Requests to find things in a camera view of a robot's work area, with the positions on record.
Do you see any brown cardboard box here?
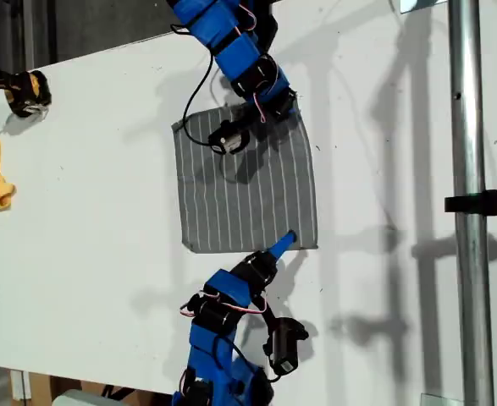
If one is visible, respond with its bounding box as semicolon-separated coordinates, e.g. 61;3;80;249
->
27;371;175;406

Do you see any black camera cable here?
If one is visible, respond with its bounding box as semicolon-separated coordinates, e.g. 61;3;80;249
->
170;24;215;147

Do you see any steel post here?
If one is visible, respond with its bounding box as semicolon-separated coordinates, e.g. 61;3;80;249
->
446;0;495;406

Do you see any black yellow hand tool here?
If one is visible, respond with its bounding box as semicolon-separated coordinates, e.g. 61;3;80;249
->
0;62;53;118

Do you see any white table leg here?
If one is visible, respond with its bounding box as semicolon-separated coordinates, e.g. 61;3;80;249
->
9;370;32;401

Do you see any white plastic object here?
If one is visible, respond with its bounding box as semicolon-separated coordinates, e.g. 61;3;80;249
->
52;388;135;406

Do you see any grey white-striped towel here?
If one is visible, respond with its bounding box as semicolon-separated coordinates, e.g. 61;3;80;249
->
170;95;320;254

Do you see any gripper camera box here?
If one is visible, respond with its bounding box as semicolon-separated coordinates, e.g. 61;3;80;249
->
207;119;251;156
263;316;311;376

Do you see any black camera stalk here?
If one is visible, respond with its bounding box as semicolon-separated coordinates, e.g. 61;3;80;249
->
230;105;261;134
261;295;283;339

